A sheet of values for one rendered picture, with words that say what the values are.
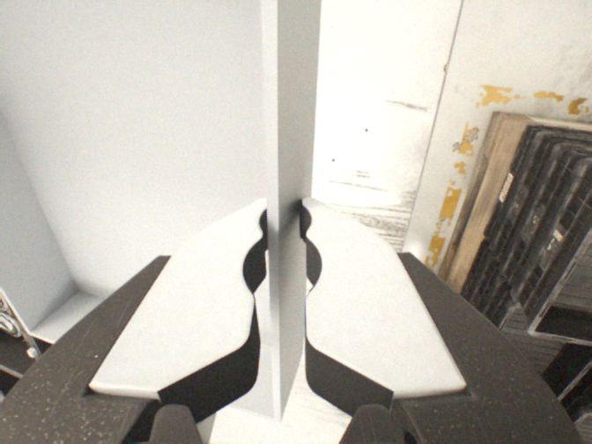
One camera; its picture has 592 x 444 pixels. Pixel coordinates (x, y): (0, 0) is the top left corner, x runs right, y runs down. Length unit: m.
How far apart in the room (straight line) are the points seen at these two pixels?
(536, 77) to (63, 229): 1.26
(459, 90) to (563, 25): 0.32
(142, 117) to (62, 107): 0.05
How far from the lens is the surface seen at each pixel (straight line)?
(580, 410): 1.49
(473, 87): 1.23
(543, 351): 1.35
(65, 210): 0.26
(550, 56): 1.29
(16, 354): 1.16
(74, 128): 0.22
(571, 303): 1.05
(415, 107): 0.49
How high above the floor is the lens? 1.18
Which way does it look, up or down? 56 degrees down
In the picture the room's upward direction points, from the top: 154 degrees counter-clockwise
